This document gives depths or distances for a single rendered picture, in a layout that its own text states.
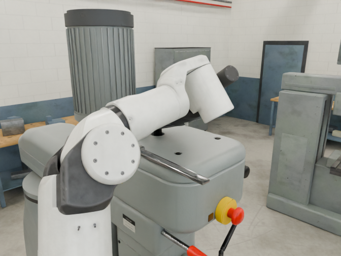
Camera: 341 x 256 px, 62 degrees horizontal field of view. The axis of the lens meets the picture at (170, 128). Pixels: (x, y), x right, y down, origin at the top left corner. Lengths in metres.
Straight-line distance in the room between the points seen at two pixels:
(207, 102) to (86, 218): 0.29
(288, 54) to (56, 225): 7.34
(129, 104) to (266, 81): 7.44
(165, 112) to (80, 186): 0.18
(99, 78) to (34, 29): 4.24
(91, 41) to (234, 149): 0.48
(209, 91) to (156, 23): 5.87
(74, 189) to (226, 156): 0.38
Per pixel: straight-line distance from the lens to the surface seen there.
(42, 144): 1.23
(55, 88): 5.18
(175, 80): 0.48
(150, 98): 0.45
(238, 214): 0.65
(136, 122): 0.41
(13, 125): 4.48
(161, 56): 6.01
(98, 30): 0.83
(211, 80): 0.54
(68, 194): 0.35
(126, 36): 0.86
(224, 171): 0.64
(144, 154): 0.61
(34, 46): 5.04
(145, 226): 0.72
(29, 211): 1.32
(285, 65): 7.58
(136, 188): 0.67
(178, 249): 0.86
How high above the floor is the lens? 2.13
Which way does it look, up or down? 17 degrees down
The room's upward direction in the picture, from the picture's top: straight up
